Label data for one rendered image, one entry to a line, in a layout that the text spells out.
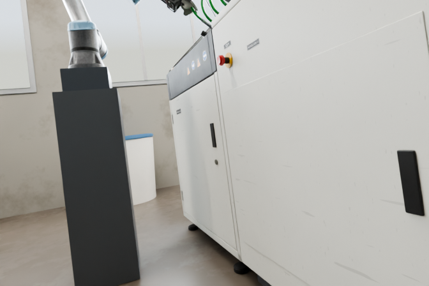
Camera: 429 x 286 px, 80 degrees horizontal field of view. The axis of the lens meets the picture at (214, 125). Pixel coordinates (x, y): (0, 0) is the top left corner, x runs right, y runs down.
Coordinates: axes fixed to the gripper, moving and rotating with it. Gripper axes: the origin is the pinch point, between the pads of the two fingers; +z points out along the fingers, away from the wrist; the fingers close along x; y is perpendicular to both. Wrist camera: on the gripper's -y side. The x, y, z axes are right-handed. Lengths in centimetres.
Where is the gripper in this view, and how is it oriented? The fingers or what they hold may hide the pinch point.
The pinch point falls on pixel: (196, 9)
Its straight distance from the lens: 146.6
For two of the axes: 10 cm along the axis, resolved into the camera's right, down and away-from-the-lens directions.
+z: 7.9, 6.1, -0.3
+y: -5.9, 7.5, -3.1
